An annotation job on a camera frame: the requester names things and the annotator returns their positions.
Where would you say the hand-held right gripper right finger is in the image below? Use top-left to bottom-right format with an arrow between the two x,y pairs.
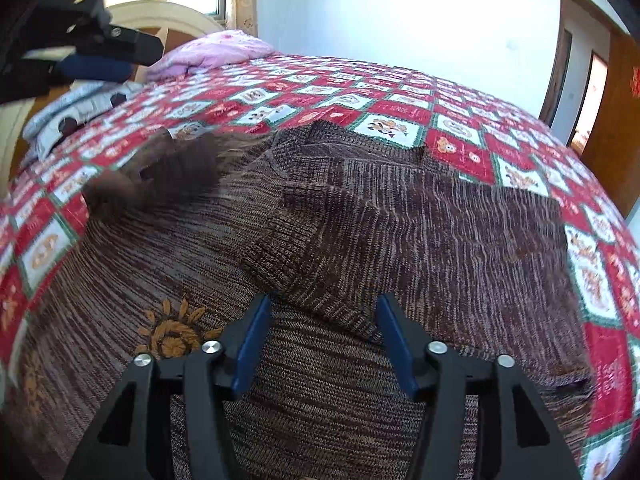
376,293 -> 582,480

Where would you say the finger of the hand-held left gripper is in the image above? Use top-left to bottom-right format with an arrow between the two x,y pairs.
24,47 -> 134,86
102,24 -> 165,67

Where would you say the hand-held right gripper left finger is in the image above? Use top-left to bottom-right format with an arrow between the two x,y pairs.
65,294 -> 274,480

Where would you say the brown knitted sweater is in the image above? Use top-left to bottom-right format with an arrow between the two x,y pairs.
15,120 -> 597,480

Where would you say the grey white printed pillow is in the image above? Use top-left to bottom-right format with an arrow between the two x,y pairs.
22,79 -> 147,162

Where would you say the cream wooden headboard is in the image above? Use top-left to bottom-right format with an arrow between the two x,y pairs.
0,0 -> 224,196

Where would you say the pink pillow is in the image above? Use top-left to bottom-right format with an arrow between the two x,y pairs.
145,30 -> 275,82

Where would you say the red checked printed blanket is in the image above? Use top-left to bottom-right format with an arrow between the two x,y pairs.
0,52 -> 640,480

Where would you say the brown wooden door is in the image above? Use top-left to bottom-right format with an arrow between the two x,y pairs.
581,30 -> 640,183

